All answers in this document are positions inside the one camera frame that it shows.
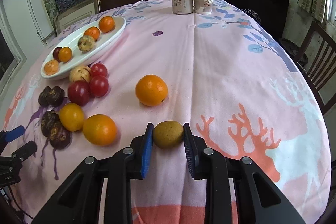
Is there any dark mangosteen front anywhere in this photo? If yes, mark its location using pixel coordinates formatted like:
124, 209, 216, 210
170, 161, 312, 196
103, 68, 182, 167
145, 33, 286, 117
41, 110, 59, 137

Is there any pale yellow round fruit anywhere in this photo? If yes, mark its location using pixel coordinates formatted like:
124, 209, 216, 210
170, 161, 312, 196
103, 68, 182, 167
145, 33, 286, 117
43, 59, 59, 76

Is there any brownish green round fruit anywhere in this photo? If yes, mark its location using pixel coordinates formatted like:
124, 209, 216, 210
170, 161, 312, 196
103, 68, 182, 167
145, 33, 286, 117
153, 121, 183, 149

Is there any small yellow orange fruit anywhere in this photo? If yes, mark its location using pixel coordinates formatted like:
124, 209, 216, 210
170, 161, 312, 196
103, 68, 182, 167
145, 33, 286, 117
58, 47, 72, 63

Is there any pale speckled passion fruit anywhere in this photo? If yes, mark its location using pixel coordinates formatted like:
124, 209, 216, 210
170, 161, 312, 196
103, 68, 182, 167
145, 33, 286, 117
77, 36, 96, 53

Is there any orange mandarin front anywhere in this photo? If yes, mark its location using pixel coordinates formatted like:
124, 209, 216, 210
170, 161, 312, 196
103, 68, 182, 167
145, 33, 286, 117
98, 16, 115, 33

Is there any large dark red plum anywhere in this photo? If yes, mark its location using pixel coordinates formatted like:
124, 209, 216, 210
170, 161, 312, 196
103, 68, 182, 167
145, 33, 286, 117
52, 47, 62, 62

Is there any yellow orange fruit centre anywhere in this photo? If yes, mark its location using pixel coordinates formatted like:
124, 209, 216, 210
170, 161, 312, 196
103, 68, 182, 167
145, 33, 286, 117
59, 103, 85, 132

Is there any yellow orange fruit right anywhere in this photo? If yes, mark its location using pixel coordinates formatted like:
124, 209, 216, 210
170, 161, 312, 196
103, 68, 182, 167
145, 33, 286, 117
83, 114, 117, 146

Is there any dark red plum rear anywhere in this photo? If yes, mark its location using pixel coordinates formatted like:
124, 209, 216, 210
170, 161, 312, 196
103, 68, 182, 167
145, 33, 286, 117
67, 80, 91, 106

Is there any pale speckled fruit by plate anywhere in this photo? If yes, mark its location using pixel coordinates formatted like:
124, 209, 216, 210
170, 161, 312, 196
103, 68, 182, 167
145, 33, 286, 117
69, 65, 91, 83

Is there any small red plum back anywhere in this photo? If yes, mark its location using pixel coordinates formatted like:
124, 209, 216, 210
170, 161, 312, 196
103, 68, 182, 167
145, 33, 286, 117
91, 63, 108, 78

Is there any white oval plate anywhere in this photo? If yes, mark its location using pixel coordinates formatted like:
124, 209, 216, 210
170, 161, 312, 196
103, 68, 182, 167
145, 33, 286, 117
41, 16, 126, 80

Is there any pink deer print tablecloth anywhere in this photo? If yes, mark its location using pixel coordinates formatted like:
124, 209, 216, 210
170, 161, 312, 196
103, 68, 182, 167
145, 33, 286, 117
4, 0, 331, 223

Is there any framed picture leaning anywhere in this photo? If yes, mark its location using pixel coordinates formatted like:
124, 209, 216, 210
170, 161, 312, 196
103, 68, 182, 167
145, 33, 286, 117
55, 0, 100, 35

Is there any lone orange with stem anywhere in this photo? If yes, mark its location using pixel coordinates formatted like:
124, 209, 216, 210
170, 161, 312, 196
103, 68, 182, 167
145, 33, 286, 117
135, 75, 168, 107

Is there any dark wooden chair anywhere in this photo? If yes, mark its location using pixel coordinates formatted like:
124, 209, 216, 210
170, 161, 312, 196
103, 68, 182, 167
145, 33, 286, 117
293, 22, 335, 115

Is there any window with grey frame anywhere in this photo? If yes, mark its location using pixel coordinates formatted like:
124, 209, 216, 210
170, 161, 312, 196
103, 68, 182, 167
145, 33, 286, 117
1, 0, 27, 97

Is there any white board leaning on wall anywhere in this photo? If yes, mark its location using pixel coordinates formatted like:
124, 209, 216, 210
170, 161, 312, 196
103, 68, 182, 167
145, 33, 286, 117
27, 0, 55, 46

